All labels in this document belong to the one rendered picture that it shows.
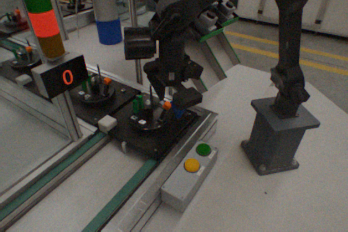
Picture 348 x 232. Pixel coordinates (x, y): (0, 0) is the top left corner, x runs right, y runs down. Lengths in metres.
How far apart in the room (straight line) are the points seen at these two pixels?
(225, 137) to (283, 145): 0.24
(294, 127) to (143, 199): 0.44
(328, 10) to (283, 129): 4.02
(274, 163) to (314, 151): 0.21
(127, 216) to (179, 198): 0.13
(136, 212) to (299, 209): 0.46
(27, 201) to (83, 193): 0.14
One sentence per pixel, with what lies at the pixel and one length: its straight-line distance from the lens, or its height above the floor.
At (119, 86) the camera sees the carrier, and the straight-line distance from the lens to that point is 1.01.
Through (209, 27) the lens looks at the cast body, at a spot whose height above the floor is 1.23.
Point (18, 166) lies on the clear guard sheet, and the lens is 0.76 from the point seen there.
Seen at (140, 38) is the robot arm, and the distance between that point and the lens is 0.51.
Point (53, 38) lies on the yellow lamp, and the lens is 0.61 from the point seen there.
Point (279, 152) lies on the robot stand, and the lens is 0.81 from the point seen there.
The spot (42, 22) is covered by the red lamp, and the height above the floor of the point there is 1.34.
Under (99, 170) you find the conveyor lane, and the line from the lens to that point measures 0.78.
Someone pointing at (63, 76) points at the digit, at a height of 1.21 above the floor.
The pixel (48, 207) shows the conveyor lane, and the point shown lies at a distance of 0.75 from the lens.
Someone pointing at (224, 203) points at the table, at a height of 0.86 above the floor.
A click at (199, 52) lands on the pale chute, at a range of 0.99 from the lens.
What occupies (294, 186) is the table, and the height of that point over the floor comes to 0.86.
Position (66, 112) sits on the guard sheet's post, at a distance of 0.75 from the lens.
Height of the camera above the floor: 1.51
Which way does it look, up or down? 37 degrees down
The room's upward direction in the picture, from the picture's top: straight up
